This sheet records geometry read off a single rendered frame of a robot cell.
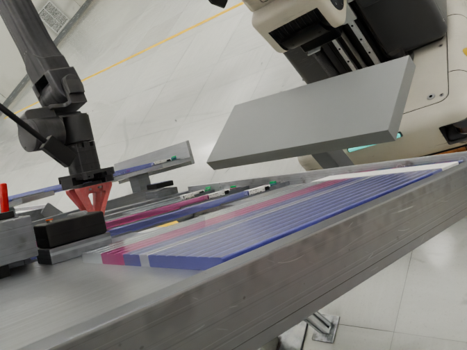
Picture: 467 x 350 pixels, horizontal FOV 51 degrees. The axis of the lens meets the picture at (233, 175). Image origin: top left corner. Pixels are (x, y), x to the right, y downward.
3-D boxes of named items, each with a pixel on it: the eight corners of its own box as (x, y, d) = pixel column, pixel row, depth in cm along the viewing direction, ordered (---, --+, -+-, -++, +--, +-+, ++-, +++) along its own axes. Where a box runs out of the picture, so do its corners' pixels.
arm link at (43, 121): (78, 72, 90) (55, 94, 96) (19, 73, 81) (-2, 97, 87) (102, 132, 89) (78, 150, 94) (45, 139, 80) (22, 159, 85)
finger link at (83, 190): (89, 228, 88) (77, 177, 87) (70, 228, 93) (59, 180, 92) (121, 218, 92) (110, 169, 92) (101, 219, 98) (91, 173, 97)
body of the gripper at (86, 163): (85, 182, 86) (76, 141, 85) (58, 187, 93) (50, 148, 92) (117, 176, 90) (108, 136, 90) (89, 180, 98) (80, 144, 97)
